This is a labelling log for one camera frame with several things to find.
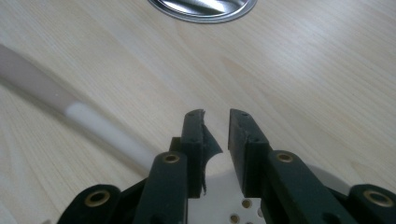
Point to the round metal plate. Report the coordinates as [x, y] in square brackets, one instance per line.
[202, 9]

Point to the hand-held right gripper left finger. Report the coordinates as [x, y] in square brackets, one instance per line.
[193, 146]

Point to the white slotted spatula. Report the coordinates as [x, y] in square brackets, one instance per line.
[102, 124]

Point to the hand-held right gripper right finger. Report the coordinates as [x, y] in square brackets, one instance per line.
[246, 149]

